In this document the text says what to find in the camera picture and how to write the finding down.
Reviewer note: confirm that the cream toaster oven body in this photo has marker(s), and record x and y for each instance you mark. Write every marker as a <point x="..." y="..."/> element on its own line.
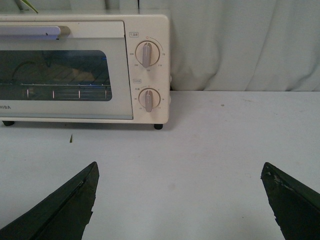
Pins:
<point x="139" y="25"/>

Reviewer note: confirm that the wire oven rack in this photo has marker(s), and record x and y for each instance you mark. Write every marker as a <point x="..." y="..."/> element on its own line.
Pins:
<point x="47" y="92"/>

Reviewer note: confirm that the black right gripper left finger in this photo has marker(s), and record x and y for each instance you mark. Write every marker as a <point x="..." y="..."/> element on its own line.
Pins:
<point x="63" y="215"/>

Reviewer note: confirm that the glass oven door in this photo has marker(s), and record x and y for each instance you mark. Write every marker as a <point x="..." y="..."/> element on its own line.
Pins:
<point x="94" y="53"/>

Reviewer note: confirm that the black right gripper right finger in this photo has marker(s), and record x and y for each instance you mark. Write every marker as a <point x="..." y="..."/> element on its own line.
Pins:
<point x="296" y="207"/>

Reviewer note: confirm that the silver oven door handle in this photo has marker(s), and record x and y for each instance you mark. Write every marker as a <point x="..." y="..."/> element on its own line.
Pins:
<point x="33" y="32"/>

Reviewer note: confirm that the green plant leaf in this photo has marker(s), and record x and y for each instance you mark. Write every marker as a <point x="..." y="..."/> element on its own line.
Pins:
<point x="25" y="5"/>

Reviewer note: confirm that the lower timer knob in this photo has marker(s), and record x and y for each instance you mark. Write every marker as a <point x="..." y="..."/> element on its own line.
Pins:
<point x="149" y="99"/>

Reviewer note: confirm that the upper temperature knob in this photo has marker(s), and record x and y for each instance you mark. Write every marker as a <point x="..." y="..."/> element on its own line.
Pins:
<point x="147" y="53"/>

